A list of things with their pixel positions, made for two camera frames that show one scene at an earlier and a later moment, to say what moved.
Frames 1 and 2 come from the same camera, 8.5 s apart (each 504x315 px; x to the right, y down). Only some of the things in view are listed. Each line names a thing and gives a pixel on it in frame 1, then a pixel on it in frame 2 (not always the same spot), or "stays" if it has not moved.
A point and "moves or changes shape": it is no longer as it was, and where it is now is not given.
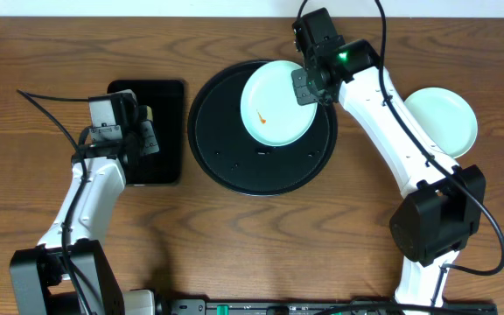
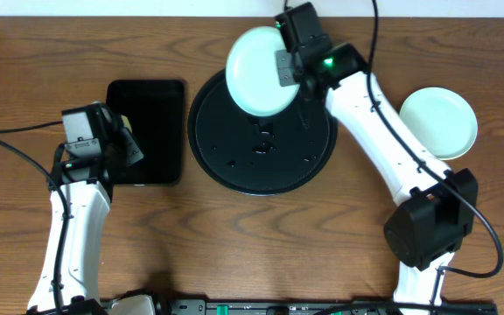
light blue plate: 445,118 stays
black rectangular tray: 165,97 stays
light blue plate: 269,105 to 252,73
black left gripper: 145,136 to 122,143
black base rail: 324,306 stays
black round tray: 234,160 stays
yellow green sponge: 150,114 moves or changes shape
